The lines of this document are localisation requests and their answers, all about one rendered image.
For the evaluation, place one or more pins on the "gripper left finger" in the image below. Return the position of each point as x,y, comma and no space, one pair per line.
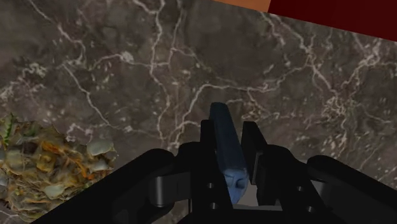
198,173

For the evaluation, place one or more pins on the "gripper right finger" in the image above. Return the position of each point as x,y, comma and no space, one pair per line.
279,176

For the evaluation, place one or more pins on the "blue bar-shaped object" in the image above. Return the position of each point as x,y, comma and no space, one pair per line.
229,145

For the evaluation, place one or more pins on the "yellow-brown shaggy lump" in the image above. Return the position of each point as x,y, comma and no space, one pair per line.
46,167

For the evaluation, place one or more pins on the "dark red robot stand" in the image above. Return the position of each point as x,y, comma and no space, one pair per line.
338,14

